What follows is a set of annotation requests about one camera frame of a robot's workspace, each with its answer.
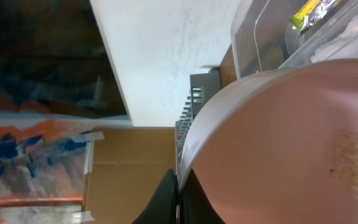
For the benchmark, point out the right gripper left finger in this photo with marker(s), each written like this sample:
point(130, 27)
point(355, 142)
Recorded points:
point(161, 209)

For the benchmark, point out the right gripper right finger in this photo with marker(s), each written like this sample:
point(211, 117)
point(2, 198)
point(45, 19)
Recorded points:
point(195, 206)

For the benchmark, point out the grey dish rack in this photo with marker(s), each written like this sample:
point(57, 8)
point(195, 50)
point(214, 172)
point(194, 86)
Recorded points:
point(203, 87)

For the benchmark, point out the clear plastic bin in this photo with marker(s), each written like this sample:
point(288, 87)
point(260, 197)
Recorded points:
point(263, 37)

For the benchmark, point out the green snack wrapper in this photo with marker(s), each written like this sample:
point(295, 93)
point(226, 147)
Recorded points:
point(311, 13)

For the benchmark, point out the white bowl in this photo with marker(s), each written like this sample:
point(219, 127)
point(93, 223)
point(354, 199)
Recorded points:
point(260, 146)

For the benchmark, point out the food scraps pile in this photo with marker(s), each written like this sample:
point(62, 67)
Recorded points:
point(343, 159)

